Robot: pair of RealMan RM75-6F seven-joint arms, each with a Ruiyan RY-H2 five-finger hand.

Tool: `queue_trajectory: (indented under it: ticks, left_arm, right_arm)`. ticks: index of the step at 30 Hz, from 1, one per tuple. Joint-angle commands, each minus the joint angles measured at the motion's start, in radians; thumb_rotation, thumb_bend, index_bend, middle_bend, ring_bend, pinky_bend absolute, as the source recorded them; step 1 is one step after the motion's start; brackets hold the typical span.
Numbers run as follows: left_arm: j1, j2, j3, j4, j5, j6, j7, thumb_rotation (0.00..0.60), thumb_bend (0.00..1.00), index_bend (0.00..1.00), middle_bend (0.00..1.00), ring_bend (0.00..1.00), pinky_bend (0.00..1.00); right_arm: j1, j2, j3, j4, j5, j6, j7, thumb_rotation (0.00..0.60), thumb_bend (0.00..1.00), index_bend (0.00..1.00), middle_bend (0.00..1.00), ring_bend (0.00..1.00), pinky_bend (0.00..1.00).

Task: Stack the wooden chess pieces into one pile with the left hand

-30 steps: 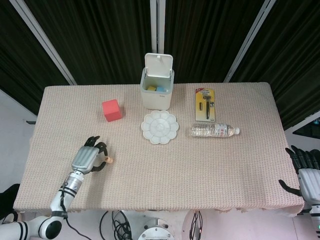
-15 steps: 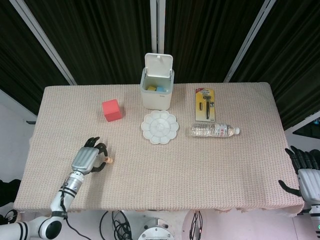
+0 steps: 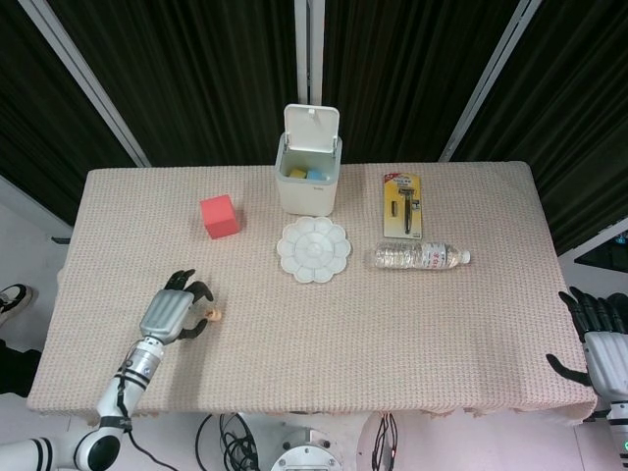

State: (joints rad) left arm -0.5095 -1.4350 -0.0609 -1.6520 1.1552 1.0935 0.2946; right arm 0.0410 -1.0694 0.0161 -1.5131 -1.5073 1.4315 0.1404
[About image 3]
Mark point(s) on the clear plastic water bottle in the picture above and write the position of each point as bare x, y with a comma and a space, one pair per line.
402, 255

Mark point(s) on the razor in yellow blister pack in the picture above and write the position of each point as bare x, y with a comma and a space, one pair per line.
390, 196

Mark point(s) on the black pleated curtain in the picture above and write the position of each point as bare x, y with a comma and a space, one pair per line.
196, 73

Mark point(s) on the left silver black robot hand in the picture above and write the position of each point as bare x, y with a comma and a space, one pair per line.
164, 311

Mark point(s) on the yellow block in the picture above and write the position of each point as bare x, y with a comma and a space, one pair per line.
296, 173

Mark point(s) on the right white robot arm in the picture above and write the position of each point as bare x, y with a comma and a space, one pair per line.
615, 427

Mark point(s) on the aluminium frame post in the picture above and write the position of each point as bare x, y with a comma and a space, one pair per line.
309, 49
490, 73
81, 73

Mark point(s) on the black trouser leg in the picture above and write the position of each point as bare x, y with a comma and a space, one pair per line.
15, 368

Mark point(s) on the white flower paint palette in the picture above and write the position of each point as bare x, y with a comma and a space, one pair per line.
294, 245

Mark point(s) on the beige woven tablecloth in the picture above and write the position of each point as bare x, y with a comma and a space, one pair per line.
343, 343

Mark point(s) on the white lidded desktop bin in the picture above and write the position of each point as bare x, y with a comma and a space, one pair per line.
306, 196

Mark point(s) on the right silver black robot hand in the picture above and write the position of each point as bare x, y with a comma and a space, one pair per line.
606, 353

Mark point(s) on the white black sneaker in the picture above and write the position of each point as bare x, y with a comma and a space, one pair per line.
15, 299

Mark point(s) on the blue block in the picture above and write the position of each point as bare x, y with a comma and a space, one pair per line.
315, 174

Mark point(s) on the small black object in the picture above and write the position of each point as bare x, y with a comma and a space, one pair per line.
60, 240

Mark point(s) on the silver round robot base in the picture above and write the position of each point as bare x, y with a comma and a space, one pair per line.
309, 451

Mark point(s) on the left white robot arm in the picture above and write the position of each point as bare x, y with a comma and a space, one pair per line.
110, 400

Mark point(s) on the black monitor screen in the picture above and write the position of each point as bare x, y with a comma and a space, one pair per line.
603, 250

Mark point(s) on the red cube block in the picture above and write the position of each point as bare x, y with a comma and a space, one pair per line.
218, 218

